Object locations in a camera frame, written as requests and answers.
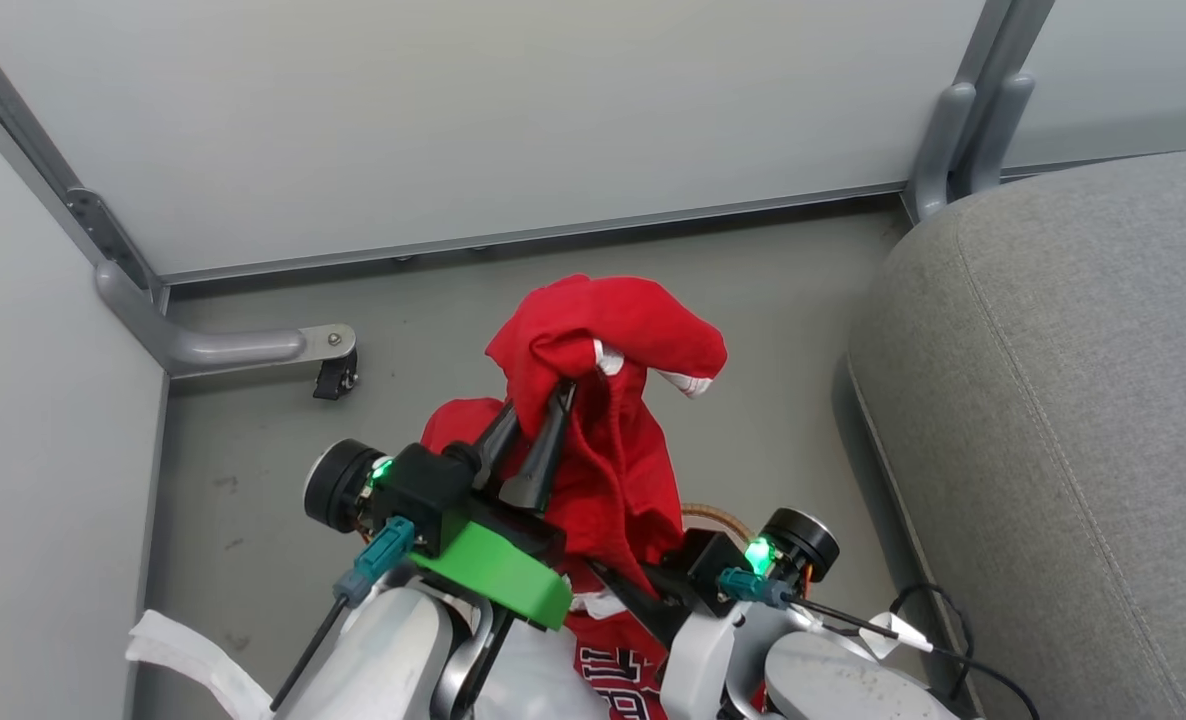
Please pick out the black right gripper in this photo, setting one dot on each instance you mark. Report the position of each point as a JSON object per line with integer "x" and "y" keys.
{"x": 708, "y": 570}

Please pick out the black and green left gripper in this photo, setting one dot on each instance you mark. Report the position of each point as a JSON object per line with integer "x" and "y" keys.
{"x": 453, "y": 530}

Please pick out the red sports jersey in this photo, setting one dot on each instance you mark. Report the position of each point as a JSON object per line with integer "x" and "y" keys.
{"x": 603, "y": 330}

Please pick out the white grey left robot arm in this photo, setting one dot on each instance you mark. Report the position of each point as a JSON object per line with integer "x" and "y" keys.
{"x": 393, "y": 660}

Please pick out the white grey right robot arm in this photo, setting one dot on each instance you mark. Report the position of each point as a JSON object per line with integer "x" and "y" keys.
{"x": 833, "y": 680}

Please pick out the wicker laundry basket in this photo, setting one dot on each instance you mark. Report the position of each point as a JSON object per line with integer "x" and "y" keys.
{"x": 725, "y": 517}

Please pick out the white basket liner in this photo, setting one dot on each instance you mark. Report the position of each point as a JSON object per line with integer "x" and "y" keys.
{"x": 193, "y": 655}

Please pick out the grey partition foot with caster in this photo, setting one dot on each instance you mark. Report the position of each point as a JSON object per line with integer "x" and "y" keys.
{"x": 233, "y": 345}

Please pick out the grey fabric sofa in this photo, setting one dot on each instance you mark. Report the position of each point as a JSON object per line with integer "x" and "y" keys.
{"x": 1063, "y": 420}

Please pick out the grey curved partition foot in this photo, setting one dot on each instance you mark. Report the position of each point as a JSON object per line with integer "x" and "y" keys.
{"x": 953, "y": 140}

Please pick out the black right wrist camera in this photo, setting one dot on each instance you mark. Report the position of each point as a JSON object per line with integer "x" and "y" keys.
{"x": 803, "y": 540}

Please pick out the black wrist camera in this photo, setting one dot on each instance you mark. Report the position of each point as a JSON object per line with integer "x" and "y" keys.
{"x": 338, "y": 485}
{"x": 803, "y": 540}

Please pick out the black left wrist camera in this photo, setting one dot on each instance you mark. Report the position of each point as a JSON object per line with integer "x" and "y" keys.
{"x": 338, "y": 485}

